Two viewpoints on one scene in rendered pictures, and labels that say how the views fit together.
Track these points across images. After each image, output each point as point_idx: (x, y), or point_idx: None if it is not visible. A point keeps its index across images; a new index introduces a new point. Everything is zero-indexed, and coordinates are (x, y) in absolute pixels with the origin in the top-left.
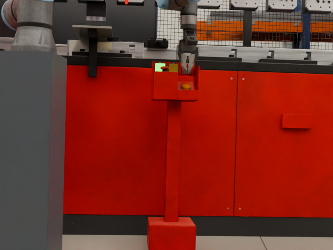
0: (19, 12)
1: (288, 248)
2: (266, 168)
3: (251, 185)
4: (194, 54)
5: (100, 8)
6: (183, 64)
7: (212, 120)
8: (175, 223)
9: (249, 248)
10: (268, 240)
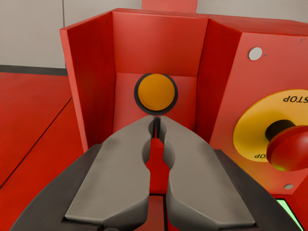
0: None
1: (38, 13)
2: (19, 101)
3: (52, 90)
4: (74, 207)
5: None
6: (193, 136)
7: (79, 154)
8: (165, 3)
9: (81, 14)
10: (58, 49)
